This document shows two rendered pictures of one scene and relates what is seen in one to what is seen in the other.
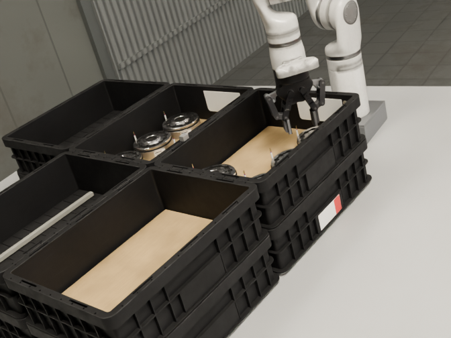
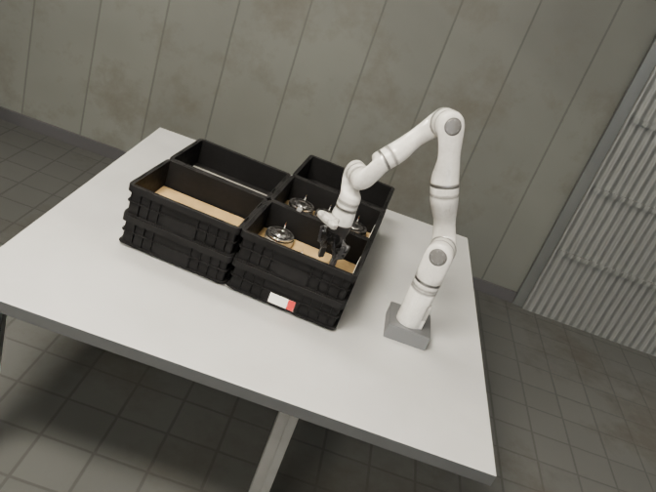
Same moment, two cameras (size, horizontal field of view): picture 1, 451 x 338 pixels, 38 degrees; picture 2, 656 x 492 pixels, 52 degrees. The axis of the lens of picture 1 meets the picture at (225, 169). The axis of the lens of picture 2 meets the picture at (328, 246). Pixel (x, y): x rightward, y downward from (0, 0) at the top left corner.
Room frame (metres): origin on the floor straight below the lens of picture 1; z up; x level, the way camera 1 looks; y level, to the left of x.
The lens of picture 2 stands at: (0.04, -1.67, 1.93)
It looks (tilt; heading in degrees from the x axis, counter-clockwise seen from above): 27 degrees down; 49
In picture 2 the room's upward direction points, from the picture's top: 20 degrees clockwise
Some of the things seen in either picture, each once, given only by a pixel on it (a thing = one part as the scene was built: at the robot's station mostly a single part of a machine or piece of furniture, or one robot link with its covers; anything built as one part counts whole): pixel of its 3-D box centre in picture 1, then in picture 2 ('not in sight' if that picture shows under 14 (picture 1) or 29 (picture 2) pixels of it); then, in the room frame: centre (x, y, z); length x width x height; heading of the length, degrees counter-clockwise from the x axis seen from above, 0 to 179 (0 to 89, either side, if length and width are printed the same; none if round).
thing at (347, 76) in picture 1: (347, 84); (418, 301); (1.64, -0.38, 0.84); 0.09 x 0.09 x 0.17; 54
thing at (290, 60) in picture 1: (288, 53); (339, 213); (1.33, -0.19, 1.08); 0.11 x 0.09 x 0.06; 5
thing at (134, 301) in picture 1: (134, 233); (201, 194); (1.04, 0.19, 0.92); 0.40 x 0.30 x 0.02; 135
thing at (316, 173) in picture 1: (264, 153); (304, 251); (1.32, -0.09, 0.87); 0.40 x 0.30 x 0.11; 135
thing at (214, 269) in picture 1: (143, 256); (197, 207); (1.04, 0.19, 0.87); 0.40 x 0.30 x 0.11; 135
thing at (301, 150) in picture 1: (259, 133); (308, 238); (1.32, -0.09, 0.92); 0.40 x 0.30 x 0.02; 135
